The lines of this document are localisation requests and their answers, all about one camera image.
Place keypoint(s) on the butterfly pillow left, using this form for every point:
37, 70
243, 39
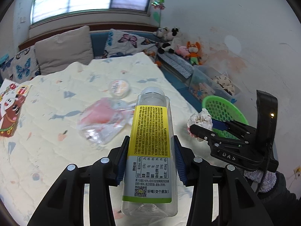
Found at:
22, 67

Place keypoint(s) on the pinwheel toy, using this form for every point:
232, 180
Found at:
158, 6

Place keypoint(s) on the pink pig plush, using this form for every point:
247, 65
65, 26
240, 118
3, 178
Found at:
182, 51

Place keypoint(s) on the clear plastic bag pink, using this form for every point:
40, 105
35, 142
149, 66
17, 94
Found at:
104, 119

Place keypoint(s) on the clear storage bin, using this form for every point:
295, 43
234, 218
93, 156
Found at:
207, 81

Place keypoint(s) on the beige cushion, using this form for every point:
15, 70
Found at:
57, 52

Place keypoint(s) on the cow plush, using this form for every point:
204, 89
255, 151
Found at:
171, 41

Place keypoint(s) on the patterned folded cloth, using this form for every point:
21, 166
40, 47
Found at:
178, 64

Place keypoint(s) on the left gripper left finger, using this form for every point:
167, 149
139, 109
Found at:
106, 172

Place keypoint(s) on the green plastic basket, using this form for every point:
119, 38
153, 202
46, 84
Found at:
222, 110

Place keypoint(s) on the cartoon bear paper bag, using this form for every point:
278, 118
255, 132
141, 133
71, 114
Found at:
13, 96

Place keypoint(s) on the grey plush toy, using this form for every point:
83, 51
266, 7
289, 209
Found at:
161, 32

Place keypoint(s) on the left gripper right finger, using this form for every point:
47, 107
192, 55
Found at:
197, 173

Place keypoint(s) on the butterfly pillow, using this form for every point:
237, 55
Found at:
121, 44
22, 67

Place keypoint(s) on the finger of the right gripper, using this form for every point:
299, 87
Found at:
231, 126
211, 137

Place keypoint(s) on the clear bottle yellow label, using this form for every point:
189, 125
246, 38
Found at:
150, 184

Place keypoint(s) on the grey gloved right hand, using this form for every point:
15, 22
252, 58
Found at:
260, 181

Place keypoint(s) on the orange fox plush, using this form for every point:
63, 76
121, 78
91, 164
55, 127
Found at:
194, 50

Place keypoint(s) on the butterfly pillow right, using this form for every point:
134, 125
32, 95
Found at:
121, 44

